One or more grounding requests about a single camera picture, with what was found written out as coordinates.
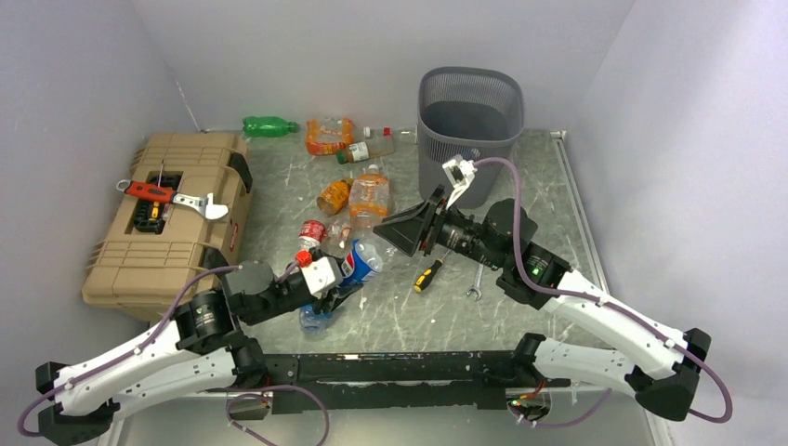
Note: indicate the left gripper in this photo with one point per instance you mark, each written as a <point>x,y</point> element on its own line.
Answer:
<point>330,300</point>

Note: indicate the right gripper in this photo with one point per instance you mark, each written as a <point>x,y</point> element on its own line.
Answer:
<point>406,233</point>

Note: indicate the crushed blue label bottle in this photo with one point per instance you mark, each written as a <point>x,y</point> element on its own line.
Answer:
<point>314,323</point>

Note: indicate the pepsi plastic bottle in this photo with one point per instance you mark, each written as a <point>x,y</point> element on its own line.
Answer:
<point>361,263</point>

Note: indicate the clear bottle red label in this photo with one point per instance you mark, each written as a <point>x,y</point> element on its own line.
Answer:
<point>333,237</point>

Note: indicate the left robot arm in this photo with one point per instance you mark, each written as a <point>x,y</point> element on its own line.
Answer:
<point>199,344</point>

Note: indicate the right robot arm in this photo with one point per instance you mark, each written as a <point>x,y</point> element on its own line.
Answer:
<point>654,363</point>

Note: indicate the grey mesh waste bin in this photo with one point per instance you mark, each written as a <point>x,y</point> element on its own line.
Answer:
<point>471,112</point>

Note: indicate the large orange label bottle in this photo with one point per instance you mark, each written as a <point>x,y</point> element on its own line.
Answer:
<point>369,198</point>

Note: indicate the yellow black screwdriver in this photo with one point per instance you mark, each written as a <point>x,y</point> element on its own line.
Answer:
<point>428,275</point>

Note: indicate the silver combination spanner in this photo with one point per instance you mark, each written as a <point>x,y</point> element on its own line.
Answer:
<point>475,289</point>

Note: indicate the small orange juice bottle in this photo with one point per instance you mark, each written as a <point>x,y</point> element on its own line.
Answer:
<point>335,197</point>

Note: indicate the clear bottle red cap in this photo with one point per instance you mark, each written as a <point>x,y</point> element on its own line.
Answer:
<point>400,135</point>

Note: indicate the brown tea bottle green cap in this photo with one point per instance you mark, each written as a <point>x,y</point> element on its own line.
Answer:
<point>365,150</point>

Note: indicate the orange wrapped bottle pack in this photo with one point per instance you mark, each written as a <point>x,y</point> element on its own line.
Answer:
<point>327,136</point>

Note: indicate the green plastic bottle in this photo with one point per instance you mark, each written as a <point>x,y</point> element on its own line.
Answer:
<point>268,127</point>

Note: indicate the tan plastic toolbox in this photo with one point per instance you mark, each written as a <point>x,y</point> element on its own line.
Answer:
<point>150,251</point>

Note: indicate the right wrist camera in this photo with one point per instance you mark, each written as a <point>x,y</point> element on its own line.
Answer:
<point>460,173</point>

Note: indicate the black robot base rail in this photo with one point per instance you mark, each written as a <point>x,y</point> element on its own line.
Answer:
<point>484,379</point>

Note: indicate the red handled adjustable wrench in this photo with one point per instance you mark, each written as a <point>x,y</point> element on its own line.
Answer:
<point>203,205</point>

